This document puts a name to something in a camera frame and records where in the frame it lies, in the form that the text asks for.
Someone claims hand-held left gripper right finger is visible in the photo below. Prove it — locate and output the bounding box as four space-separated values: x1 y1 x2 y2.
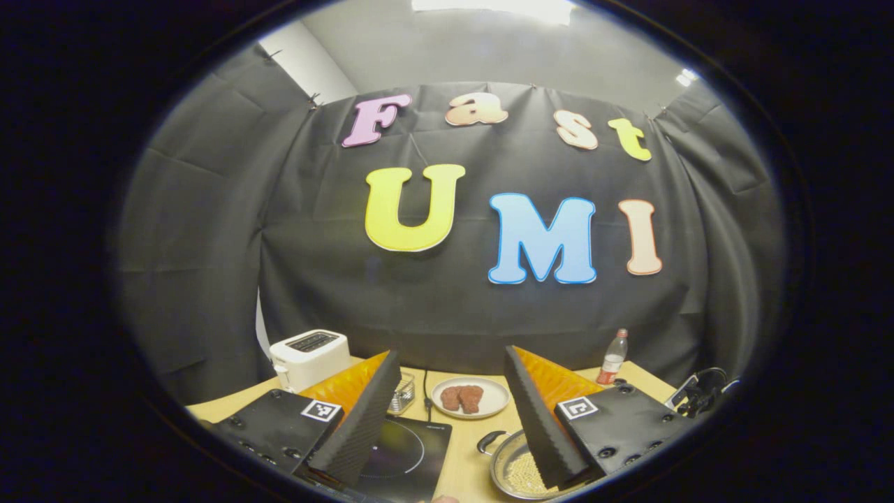
504 345 699 490

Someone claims large ceiling light panel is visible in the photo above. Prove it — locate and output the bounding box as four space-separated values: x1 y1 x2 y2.
412 0 577 26

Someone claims clear water bottle red label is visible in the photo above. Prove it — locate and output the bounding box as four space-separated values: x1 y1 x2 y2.
596 328 629 386

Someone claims white round plate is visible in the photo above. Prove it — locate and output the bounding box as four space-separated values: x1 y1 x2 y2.
431 377 511 420

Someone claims steel pot with black handles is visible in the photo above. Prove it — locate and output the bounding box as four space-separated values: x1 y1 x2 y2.
477 429 580 502

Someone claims black backdrop cloth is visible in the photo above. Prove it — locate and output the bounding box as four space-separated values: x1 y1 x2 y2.
115 42 786 406

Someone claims wire basket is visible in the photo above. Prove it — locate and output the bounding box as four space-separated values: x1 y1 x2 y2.
388 372 416 416

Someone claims black induction cooktop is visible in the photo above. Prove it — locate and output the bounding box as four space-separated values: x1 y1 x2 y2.
353 416 453 502

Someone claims pile of soybeans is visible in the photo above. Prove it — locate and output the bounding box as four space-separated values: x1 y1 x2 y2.
504 453 549 494

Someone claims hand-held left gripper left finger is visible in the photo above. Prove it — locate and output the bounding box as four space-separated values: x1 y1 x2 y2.
210 351 402 490

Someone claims white toaster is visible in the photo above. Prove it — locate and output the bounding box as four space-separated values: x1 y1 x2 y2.
270 329 352 393

